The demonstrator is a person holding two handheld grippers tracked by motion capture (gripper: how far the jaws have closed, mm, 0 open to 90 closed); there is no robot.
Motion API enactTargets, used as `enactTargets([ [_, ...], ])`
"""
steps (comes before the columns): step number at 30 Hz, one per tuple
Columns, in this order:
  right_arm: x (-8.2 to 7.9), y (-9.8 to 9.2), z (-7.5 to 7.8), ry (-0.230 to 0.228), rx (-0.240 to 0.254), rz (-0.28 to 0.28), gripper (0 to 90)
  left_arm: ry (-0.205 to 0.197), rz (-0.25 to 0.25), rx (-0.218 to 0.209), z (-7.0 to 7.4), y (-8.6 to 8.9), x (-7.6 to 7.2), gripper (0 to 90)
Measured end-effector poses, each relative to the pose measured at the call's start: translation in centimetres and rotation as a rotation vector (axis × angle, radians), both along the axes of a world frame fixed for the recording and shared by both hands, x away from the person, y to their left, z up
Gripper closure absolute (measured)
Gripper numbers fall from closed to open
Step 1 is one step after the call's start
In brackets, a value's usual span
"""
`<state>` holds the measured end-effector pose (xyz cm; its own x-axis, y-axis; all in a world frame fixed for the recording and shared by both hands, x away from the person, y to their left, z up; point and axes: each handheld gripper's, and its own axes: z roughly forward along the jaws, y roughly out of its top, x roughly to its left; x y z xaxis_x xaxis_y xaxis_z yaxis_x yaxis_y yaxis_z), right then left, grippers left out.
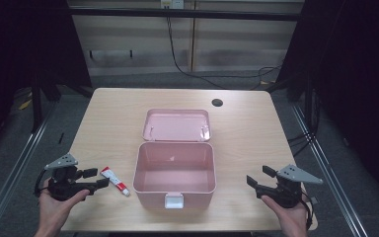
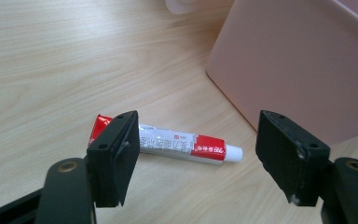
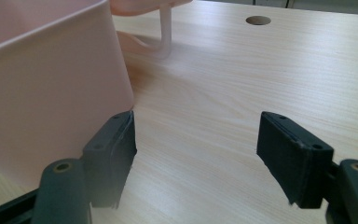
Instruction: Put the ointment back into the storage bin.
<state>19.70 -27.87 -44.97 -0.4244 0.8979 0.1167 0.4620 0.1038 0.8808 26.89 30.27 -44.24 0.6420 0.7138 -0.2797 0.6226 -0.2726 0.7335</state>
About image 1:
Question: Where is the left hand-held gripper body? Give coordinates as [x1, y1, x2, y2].
[43, 152, 98, 202]

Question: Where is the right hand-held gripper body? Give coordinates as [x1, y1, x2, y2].
[256, 164, 324, 209]

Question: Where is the red and white ointment tube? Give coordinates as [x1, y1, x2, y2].
[100, 166, 131, 198]

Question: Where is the pink plastic storage box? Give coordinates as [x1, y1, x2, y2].
[132, 108, 218, 210]

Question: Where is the person's left hand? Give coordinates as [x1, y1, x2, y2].
[35, 179, 91, 236]

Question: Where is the person's right hand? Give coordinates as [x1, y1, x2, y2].
[261, 196, 310, 237]

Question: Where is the black metal stand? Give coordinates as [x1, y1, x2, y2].
[30, 73, 44, 133]

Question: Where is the dark curtain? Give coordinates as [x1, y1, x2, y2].
[275, 0, 379, 201]
[0, 0, 93, 162]

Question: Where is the black horizontal bar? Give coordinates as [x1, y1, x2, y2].
[68, 7, 303, 23]

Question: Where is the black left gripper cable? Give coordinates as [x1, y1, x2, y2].
[34, 169, 49, 198]

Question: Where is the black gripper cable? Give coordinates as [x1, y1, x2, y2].
[34, 169, 49, 198]
[300, 192, 320, 231]

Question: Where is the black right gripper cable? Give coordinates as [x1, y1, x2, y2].
[300, 192, 320, 231]

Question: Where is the metal floor rail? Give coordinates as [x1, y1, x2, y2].
[290, 104, 371, 237]
[0, 100, 58, 237]

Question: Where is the bundle of black floor cables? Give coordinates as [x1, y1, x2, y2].
[286, 88, 322, 158]

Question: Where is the long black wall cable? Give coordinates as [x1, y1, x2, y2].
[165, 15, 284, 91]

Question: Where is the white wall socket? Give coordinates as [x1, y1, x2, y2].
[160, 0, 185, 10]

